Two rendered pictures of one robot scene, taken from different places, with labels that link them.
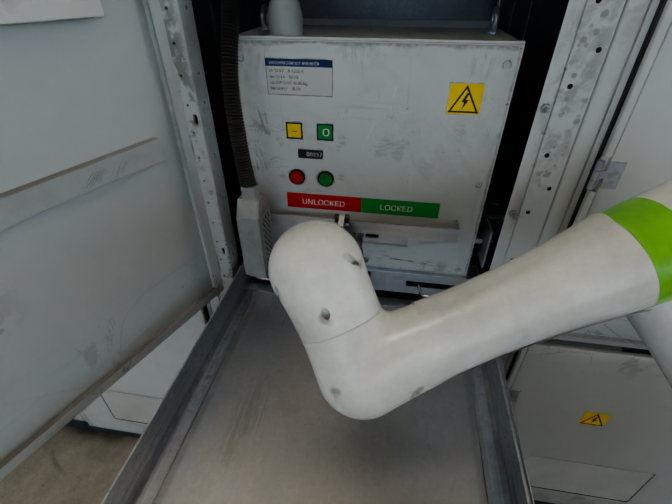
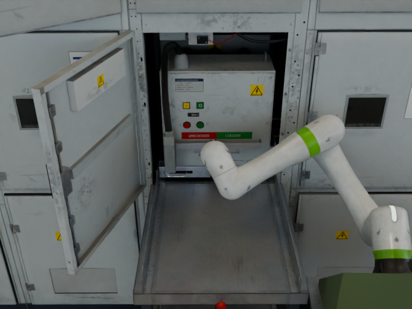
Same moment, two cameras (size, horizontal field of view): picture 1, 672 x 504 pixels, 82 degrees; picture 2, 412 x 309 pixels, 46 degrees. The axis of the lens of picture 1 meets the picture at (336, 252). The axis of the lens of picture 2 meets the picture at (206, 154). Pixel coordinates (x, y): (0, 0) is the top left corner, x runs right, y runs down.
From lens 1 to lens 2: 1.39 m
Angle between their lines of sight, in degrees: 9
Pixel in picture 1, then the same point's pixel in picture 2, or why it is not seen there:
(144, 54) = (129, 82)
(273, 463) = (197, 239)
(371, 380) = (235, 183)
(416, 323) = (246, 167)
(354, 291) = (228, 159)
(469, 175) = (262, 119)
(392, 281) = not seen: hidden behind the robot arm
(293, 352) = (192, 206)
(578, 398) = (331, 223)
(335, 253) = (222, 149)
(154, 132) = (129, 111)
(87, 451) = not seen: outside the picture
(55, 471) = not seen: outside the picture
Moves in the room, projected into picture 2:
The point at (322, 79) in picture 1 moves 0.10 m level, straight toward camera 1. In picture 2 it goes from (198, 85) to (203, 94)
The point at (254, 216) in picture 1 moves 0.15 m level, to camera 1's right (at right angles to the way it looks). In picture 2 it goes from (172, 144) to (206, 141)
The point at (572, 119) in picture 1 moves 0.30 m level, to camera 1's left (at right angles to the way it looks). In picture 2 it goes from (296, 97) to (227, 102)
